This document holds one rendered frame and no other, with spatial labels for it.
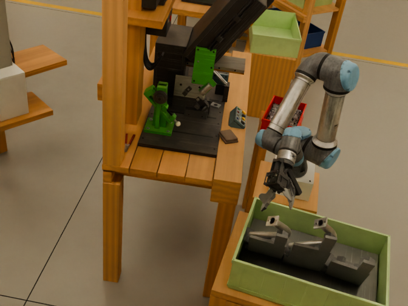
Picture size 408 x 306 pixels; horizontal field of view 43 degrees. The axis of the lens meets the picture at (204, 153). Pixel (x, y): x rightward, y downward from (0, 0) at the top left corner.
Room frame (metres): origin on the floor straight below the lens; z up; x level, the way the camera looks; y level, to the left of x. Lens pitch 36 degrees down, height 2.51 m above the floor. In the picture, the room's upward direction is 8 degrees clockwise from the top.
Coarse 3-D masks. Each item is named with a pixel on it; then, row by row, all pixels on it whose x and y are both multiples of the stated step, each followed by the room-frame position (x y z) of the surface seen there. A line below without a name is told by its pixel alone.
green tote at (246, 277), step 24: (264, 216) 1.82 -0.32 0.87; (288, 216) 1.79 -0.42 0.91; (312, 216) 1.77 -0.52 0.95; (240, 240) 1.55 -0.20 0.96; (360, 240) 1.72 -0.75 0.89; (384, 240) 1.70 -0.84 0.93; (240, 264) 1.43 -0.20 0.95; (384, 264) 1.56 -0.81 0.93; (240, 288) 1.42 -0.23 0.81; (264, 288) 1.41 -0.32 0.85; (288, 288) 1.39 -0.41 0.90; (312, 288) 1.37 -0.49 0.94; (384, 288) 1.42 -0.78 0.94
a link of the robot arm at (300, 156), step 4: (280, 140) 1.84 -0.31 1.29; (276, 148) 1.81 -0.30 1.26; (276, 152) 1.81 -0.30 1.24; (300, 152) 1.77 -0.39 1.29; (296, 156) 1.76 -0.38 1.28; (300, 156) 1.77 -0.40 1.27; (296, 160) 1.77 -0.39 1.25; (300, 160) 1.78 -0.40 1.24; (296, 164) 1.78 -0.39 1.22; (300, 164) 1.79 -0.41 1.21
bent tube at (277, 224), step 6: (270, 216) 1.50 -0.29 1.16; (276, 216) 1.48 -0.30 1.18; (270, 222) 1.48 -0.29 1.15; (276, 222) 1.46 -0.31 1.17; (282, 228) 1.47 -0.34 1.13; (288, 228) 1.49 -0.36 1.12; (252, 234) 1.60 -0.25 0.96; (258, 234) 1.58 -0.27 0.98; (264, 234) 1.57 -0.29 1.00; (270, 234) 1.55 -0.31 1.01; (288, 234) 1.49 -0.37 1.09
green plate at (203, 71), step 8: (200, 48) 2.67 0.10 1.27; (200, 56) 2.66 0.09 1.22; (208, 56) 2.66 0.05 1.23; (200, 64) 2.65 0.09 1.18; (208, 64) 2.65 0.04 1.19; (192, 72) 2.64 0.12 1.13; (200, 72) 2.64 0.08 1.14; (208, 72) 2.64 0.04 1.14; (192, 80) 2.63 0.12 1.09; (200, 80) 2.63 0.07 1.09; (208, 80) 2.63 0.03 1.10
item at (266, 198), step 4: (268, 192) 1.59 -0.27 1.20; (272, 192) 1.60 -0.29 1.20; (260, 196) 1.57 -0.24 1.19; (264, 196) 1.58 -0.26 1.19; (268, 196) 1.59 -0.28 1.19; (272, 196) 1.58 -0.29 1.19; (264, 200) 1.57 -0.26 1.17; (268, 200) 1.57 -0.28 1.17; (264, 204) 1.57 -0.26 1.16; (268, 204) 1.57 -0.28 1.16; (264, 208) 1.56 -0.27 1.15
